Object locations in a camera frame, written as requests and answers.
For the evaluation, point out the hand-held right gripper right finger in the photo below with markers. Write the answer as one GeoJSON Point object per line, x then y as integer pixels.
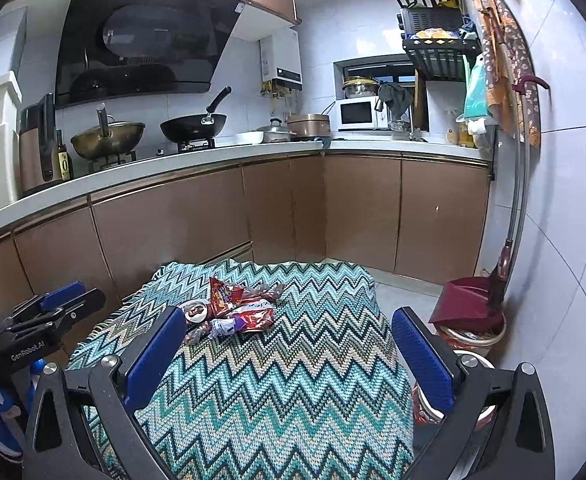
{"type": "Point", "coordinates": [420, 360]}

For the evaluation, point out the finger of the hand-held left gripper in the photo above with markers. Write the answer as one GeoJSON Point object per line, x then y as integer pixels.
{"type": "Point", "coordinates": [73, 315]}
{"type": "Point", "coordinates": [63, 296]}

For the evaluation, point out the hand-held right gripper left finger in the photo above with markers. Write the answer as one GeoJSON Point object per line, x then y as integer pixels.
{"type": "Point", "coordinates": [155, 355]}

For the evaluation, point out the blue white-rimmed waste bin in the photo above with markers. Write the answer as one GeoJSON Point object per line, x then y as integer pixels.
{"type": "Point", "coordinates": [425, 405]}

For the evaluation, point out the small white candy wrapper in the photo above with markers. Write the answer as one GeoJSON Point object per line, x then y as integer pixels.
{"type": "Point", "coordinates": [223, 327]}

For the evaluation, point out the red snack packet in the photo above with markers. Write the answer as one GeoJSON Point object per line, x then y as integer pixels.
{"type": "Point", "coordinates": [223, 297]}

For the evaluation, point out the glossy dark red wrapper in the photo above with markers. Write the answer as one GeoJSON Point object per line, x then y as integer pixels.
{"type": "Point", "coordinates": [255, 320]}

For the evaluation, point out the clear silvery candy wrapper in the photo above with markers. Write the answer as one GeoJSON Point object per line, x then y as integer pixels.
{"type": "Point", "coordinates": [265, 294]}

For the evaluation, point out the beige waste bin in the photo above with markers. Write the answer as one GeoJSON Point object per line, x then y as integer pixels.
{"type": "Point", "coordinates": [468, 342]}

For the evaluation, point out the dark red dustpan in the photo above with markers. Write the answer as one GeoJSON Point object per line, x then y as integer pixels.
{"type": "Point", "coordinates": [463, 300]}

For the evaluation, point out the zigzag knitted blanket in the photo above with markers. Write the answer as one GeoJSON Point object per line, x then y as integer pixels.
{"type": "Point", "coordinates": [283, 360]}

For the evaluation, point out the dark oil bottle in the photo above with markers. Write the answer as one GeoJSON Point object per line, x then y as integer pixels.
{"type": "Point", "coordinates": [64, 162]}

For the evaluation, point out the brown electric kettle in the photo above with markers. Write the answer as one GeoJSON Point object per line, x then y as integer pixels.
{"type": "Point", "coordinates": [33, 150]}

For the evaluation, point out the brown base cabinets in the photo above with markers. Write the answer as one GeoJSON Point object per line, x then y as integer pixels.
{"type": "Point", "coordinates": [363, 210]}

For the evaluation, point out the brass wok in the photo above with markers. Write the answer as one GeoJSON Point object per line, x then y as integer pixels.
{"type": "Point", "coordinates": [108, 137]}

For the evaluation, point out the gas stove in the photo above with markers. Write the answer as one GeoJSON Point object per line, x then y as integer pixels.
{"type": "Point", "coordinates": [193, 147]}

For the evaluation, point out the black wok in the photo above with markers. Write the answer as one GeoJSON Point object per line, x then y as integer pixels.
{"type": "Point", "coordinates": [193, 127]}

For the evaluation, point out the small pale bottle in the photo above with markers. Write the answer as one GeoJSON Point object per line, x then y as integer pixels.
{"type": "Point", "coordinates": [452, 137]}

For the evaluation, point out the steel faucet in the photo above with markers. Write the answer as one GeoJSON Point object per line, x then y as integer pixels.
{"type": "Point", "coordinates": [414, 135]}

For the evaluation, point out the yellow bottle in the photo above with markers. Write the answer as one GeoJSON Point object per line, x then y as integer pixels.
{"type": "Point", "coordinates": [465, 135]}

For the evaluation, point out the glass blender jug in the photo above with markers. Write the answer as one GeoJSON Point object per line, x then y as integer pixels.
{"type": "Point", "coordinates": [399, 130]}

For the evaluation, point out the white dish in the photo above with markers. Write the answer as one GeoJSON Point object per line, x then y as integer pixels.
{"type": "Point", "coordinates": [248, 137]}

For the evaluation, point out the white plastic bag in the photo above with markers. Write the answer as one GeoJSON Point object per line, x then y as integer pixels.
{"type": "Point", "coordinates": [480, 130]}

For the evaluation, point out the steel pot lid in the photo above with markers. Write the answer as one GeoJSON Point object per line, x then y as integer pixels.
{"type": "Point", "coordinates": [275, 134]}

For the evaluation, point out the white microwave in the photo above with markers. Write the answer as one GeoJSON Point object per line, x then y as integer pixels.
{"type": "Point", "coordinates": [355, 114]}

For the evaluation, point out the wooden cutting board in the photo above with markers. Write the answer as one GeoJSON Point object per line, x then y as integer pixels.
{"type": "Point", "coordinates": [420, 105]}

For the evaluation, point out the copper rice cooker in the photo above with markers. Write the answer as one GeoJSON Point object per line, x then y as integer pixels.
{"type": "Point", "coordinates": [308, 127]}

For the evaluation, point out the grey cloth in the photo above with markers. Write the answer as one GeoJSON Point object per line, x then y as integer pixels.
{"type": "Point", "coordinates": [395, 95]}

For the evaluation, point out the teal plastic bag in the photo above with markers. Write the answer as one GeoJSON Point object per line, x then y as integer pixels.
{"type": "Point", "coordinates": [475, 95]}

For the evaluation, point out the black range hood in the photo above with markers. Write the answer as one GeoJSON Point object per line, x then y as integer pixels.
{"type": "Point", "coordinates": [148, 35]}

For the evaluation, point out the glass pot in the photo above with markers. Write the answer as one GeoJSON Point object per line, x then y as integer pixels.
{"type": "Point", "coordinates": [360, 89]}

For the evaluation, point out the kitchen window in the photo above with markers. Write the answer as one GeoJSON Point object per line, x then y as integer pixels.
{"type": "Point", "coordinates": [368, 67]}

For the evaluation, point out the orange patterned cloth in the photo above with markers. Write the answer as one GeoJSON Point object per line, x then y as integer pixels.
{"type": "Point", "coordinates": [493, 60]}

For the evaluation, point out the brown floral apron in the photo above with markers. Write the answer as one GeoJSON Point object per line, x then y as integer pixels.
{"type": "Point", "coordinates": [523, 60]}

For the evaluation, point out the white water heater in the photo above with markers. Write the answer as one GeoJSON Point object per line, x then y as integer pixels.
{"type": "Point", "coordinates": [283, 55]}

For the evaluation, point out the yellow food package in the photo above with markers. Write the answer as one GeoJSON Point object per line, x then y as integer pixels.
{"type": "Point", "coordinates": [435, 34]}

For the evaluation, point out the black toaster oven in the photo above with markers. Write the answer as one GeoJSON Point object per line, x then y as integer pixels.
{"type": "Point", "coordinates": [433, 19]}

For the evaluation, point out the black wall rack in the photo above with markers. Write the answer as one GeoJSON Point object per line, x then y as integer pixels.
{"type": "Point", "coordinates": [438, 60]}

